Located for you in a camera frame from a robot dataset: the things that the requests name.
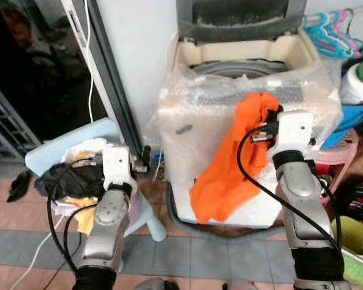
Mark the blue plastic basin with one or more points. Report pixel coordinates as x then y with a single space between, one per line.
351 118

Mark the black and red tool case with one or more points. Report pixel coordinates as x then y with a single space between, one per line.
360 202

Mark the light blue plastic chair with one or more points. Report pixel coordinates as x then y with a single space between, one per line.
66 142

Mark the pink clothes hanger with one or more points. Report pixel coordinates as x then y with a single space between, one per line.
345 33

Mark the cyan clothes hanger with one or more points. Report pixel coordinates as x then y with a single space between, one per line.
319 33

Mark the grey left robot foot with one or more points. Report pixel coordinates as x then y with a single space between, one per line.
150 284

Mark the black sock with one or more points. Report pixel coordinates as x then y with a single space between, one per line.
18 186

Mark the white garment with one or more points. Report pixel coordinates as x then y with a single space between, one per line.
91 147

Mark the black garment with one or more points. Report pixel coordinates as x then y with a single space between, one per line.
72 180

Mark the plastic-wrapped top-load washing machine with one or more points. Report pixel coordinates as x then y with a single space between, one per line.
187 130

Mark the grey metal grate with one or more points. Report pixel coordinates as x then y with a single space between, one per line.
9 124

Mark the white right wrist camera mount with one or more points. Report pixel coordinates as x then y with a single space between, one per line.
295 130

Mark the dark sliding door frame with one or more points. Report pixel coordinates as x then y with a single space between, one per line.
112 78

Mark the pink plastic stool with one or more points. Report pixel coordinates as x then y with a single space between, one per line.
339 157

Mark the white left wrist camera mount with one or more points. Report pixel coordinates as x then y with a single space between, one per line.
117 166

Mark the orange garment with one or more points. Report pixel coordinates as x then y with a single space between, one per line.
227 175

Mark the white jug with green lid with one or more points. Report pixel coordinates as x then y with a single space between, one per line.
358 81

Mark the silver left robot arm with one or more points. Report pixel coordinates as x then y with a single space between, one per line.
106 223

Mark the dark grey washer lid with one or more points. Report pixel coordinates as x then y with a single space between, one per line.
242 18

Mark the yellow garment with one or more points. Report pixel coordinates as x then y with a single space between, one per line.
85 217

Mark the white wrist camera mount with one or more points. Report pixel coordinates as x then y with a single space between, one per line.
295 130
117 166

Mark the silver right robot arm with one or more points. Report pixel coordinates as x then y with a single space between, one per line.
302 205

